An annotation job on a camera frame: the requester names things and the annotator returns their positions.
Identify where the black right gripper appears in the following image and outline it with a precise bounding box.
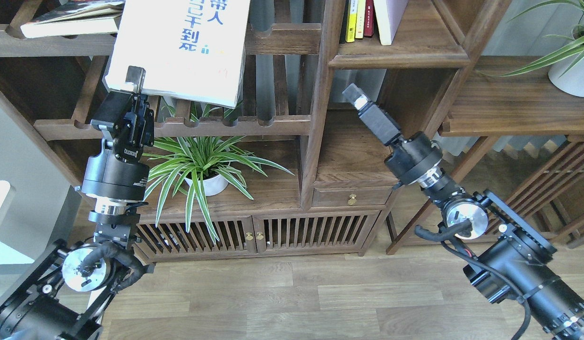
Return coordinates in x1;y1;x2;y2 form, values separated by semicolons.
343;84;443;187

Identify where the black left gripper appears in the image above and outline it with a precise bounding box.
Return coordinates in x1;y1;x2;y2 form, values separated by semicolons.
82;66;154;202

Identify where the large white book blue text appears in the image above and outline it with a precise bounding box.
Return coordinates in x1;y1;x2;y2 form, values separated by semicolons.
105;0;249;108

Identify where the small white purple book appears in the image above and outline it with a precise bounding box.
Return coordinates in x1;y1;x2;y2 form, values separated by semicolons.
374;0;409;46

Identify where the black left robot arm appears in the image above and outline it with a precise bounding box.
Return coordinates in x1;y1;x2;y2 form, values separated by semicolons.
0;66;154;340

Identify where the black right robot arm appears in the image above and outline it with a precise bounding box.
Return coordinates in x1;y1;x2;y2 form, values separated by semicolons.
343;84;584;340

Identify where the wooden side shelf unit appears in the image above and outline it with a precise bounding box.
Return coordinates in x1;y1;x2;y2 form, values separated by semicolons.
386;56;584;255

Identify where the potted plant on side shelf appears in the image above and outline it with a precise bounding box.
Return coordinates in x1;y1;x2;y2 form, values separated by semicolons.
483;0;584;97

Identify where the yellow book spine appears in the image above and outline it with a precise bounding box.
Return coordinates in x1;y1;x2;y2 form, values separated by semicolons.
344;0;359;43

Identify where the red book spine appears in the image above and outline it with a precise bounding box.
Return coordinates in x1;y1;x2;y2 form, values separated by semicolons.
363;0;376;37

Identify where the tan paperback book top left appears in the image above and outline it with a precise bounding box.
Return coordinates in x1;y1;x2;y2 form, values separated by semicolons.
20;0;125;38

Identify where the cream book spine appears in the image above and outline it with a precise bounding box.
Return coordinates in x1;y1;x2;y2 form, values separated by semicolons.
355;0;366;40

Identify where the dark wooden bookshelf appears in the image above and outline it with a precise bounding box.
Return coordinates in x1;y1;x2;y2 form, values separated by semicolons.
0;0;512;267

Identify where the spider plant in white pot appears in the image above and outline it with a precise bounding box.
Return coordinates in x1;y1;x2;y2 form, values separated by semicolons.
141;97;295;244

